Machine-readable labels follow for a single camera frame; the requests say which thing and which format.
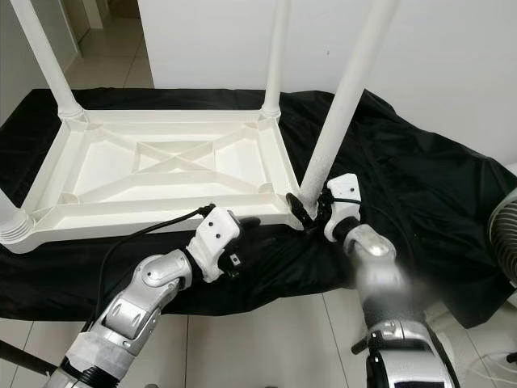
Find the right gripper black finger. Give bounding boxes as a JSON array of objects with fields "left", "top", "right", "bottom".
[{"left": 287, "top": 192, "right": 316, "bottom": 230}]

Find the white plastic table leg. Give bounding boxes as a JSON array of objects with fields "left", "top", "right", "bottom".
[
  {"left": 10, "top": 0, "right": 88, "bottom": 122},
  {"left": 299, "top": 0, "right": 401, "bottom": 209},
  {"left": 0, "top": 194, "right": 35, "bottom": 243},
  {"left": 260, "top": 0, "right": 292, "bottom": 120}
]

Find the white plastic table top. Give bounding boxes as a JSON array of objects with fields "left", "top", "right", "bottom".
[{"left": 0, "top": 109, "right": 304, "bottom": 253}]

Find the black nylon cloth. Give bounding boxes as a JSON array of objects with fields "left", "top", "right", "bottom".
[{"left": 0, "top": 87, "right": 517, "bottom": 328}]

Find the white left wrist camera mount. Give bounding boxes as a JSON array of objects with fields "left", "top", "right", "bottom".
[{"left": 187, "top": 206, "right": 242, "bottom": 284}]

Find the black metal frame bar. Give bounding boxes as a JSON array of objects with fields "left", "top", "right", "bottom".
[{"left": 0, "top": 339, "right": 59, "bottom": 377}]

